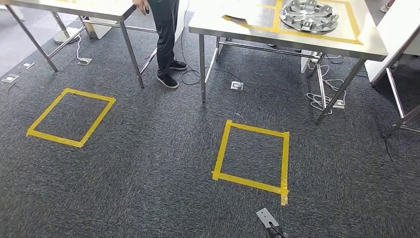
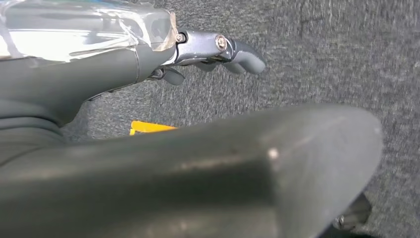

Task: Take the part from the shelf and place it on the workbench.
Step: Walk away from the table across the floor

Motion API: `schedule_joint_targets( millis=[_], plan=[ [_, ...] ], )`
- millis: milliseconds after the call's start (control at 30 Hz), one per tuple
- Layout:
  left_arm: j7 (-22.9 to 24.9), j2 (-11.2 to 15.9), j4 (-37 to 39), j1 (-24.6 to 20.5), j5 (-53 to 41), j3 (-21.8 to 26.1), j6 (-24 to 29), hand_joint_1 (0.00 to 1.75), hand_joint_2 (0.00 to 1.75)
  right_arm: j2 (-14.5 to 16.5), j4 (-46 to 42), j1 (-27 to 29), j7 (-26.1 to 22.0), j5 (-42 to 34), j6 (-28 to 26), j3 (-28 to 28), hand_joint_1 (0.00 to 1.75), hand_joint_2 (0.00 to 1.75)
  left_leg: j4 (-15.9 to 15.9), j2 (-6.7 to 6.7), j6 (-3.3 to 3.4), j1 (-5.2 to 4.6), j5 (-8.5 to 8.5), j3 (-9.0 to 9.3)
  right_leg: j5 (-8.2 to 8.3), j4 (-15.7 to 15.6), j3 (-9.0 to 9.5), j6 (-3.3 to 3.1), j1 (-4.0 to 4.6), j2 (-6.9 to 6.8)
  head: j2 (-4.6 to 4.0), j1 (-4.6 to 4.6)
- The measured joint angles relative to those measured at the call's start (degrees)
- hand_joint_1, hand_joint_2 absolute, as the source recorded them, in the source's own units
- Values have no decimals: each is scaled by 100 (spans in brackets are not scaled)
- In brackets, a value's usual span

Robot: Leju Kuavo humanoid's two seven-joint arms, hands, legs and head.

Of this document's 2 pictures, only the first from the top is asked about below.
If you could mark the white plastic part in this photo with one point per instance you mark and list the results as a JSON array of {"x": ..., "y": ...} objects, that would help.
[{"x": 249, "y": 10}]

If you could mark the small white floor scrap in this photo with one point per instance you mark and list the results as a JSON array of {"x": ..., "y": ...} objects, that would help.
[{"x": 238, "y": 115}]

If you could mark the floor outlet box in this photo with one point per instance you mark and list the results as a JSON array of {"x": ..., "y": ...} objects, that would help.
[
  {"x": 237, "y": 86},
  {"x": 85, "y": 61},
  {"x": 10, "y": 78},
  {"x": 28, "y": 65}
]

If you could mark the yellow floor tape square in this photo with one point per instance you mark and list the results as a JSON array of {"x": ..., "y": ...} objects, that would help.
[
  {"x": 256, "y": 129},
  {"x": 88, "y": 94}
]

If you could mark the person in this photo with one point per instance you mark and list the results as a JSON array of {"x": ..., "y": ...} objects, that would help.
[{"x": 165, "y": 33}]

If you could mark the white power strip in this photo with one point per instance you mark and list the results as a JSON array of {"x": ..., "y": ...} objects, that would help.
[{"x": 339, "y": 104}]

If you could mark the silver wheel cover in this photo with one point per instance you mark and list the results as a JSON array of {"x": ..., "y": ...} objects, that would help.
[{"x": 308, "y": 16}]

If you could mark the chrome base stanchion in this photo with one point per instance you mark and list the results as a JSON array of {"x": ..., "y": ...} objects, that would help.
[{"x": 67, "y": 36}]

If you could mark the yellow table tape frame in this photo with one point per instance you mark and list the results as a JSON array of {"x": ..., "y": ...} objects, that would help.
[
  {"x": 278, "y": 16},
  {"x": 256, "y": 26}
]

